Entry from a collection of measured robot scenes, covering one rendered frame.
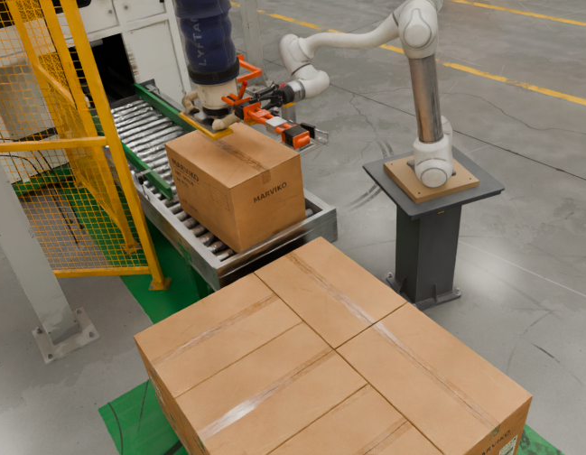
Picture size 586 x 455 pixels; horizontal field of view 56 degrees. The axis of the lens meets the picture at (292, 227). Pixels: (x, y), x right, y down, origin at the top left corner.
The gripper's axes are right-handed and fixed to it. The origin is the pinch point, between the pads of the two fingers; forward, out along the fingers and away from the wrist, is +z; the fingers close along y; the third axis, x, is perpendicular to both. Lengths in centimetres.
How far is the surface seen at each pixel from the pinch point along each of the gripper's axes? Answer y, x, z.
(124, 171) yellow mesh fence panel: 41, 66, 42
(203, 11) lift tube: -38.6, 16.3, 4.9
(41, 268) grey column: 72, 62, 97
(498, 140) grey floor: 124, 36, -238
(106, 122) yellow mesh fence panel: 13, 67, 42
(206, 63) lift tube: -17.4, 18.3, 7.1
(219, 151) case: 28.8, 26.6, 4.9
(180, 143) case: 29, 48, 16
